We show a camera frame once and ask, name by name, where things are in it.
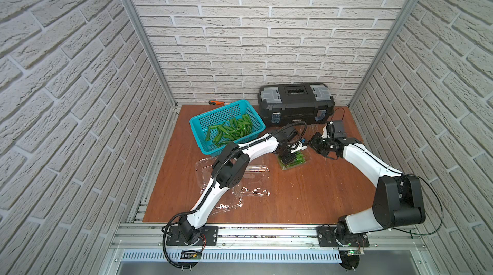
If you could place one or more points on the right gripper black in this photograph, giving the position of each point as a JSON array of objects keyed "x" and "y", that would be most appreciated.
[{"x": 313, "y": 143}]

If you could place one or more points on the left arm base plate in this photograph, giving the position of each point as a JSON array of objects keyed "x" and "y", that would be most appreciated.
[{"x": 176, "y": 237}]

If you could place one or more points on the clear clamshell container with peppers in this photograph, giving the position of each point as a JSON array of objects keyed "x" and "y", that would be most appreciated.
[{"x": 230, "y": 199}]

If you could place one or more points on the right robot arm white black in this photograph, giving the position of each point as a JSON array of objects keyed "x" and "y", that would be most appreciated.
[{"x": 398, "y": 197}]

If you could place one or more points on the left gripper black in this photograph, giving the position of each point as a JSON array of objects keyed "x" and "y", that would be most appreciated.
[{"x": 289, "y": 151}]

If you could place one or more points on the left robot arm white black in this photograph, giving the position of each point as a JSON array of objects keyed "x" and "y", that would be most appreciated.
[{"x": 228, "y": 170}]

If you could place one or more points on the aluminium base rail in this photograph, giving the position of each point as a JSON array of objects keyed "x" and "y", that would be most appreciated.
[{"x": 259, "y": 243}]

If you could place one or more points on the aluminium frame post left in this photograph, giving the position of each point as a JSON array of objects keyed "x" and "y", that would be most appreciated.
[{"x": 140, "y": 30}]

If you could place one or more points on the clear pepper container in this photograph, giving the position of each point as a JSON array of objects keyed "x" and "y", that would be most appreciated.
[
  {"x": 301, "y": 158},
  {"x": 256, "y": 182}
]

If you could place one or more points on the aluminium frame post right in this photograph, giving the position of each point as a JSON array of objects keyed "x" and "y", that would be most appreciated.
[{"x": 394, "y": 31}]

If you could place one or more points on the aluminium frame post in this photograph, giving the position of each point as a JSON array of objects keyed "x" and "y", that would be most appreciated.
[
  {"x": 140, "y": 30},
  {"x": 394, "y": 31}
]

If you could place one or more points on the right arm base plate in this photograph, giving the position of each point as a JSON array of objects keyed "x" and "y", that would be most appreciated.
[{"x": 334, "y": 236}]

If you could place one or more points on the black toolbox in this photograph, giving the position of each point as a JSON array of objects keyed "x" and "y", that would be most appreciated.
[{"x": 283, "y": 104}]

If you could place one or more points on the teal plastic basket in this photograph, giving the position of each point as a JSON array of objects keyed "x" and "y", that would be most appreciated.
[{"x": 237, "y": 122}]

